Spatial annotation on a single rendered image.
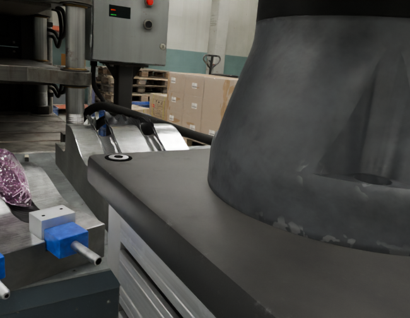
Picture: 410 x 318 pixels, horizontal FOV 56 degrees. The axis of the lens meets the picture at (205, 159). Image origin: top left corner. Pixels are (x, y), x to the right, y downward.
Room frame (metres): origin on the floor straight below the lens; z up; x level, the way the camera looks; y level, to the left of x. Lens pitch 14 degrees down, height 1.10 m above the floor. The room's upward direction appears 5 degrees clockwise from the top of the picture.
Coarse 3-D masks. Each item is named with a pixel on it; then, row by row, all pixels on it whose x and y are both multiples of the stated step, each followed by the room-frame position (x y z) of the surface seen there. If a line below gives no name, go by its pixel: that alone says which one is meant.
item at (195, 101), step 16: (176, 80) 5.29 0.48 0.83; (192, 80) 5.02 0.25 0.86; (208, 80) 4.78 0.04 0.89; (224, 80) 4.58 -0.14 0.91; (176, 96) 5.28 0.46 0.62; (192, 96) 5.00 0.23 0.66; (208, 96) 4.76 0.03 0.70; (224, 96) 4.57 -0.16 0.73; (176, 112) 5.25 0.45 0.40; (192, 112) 4.98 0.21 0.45; (208, 112) 4.75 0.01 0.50; (224, 112) 4.57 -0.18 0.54; (192, 128) 4.96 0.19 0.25; (208, 128) 4.73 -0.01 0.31
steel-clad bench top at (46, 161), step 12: (24, 156) 1.04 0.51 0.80; (36, 156) 1.05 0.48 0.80; (48, 156) 1.06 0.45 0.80; (48, 168) 0.95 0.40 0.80; (60, 180) 0.87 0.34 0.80; (60, 192) 0.79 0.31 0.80; (72, 192) 0.79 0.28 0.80; (72, 204) 0.73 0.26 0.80; (84, 204) 0.73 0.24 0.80; (84, 264) 0.50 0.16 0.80; (60, 276) 0.47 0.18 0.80; (72, 276) 0.47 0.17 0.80
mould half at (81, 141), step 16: (80, 128) 0.85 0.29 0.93; (112, 128) 0.89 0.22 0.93; (128, 128) 0.91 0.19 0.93; (160, 128) 0.95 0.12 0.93; (64, 144) 0.98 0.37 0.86; (80, 144) 0.80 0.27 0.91; (96, 144) 0.82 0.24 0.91; (128, 144) 0.85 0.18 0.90; (144, 144) 0.87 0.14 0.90; (176, 144) 0.91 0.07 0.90; (64, 160) 0.90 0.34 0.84; (80, 160) 0.77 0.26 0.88; (80, 176) 0.77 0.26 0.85; (80, 192) 0.77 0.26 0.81; (96, 192) 0.68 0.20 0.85; (96, 208) 0.67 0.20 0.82
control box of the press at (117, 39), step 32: (96, 0) 1.42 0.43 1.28; (128, 0) 1.49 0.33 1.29; (160, 0) 1.55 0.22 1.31; (96, 32) 1.42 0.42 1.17; (128, 32) 1.49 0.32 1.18; (160, 32) 1.56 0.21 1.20; (96, 64) 1.55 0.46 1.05; (128, 64) 1.51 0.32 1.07; (160, 64) 1.56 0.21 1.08; (128, 96) 1.55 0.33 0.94
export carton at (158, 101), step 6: (150, 96) 6.26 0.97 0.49; (156, 96) 6.12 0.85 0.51; (162, 96) 6.00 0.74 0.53; (150, 102) 6.24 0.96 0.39; (156, 102) 6.08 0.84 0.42; (162, 102) 5.96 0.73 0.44; (150, 108) 6.22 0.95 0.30; (156, 108) 6.06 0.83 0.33; (162, 108) 5.94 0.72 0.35; (150, 114) 6.22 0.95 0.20; (156, 114) 6.05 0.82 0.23; (162, 114) 5.93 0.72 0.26
